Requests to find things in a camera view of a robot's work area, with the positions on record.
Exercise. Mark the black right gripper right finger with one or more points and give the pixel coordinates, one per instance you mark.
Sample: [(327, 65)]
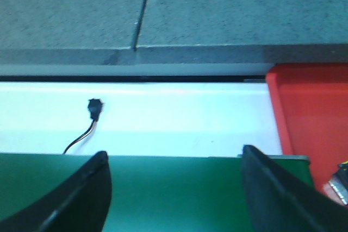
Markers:
[(279, 201)]

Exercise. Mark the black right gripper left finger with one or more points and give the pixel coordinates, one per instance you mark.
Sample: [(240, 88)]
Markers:
[(79, 203)]

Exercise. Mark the red mushroom push button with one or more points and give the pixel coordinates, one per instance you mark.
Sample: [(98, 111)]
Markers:
[(338, 182)]

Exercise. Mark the green conveyor belt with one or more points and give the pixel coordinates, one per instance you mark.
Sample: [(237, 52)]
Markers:
[(149, 193)]

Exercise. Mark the red plastic tray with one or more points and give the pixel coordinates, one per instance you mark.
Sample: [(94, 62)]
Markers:
[(310, 107)]

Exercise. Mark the grey stone slab left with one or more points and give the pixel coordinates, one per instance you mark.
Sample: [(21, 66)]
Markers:
[(72, 32)]

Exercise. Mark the grey stone slab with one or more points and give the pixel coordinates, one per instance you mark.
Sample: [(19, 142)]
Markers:
[(243, 31), (72, 32)]

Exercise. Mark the grey stone slab right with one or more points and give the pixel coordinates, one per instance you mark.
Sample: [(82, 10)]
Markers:
[(243, 31)]

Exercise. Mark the black sensor with cable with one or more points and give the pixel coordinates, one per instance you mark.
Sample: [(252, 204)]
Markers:
[(95, 107)]

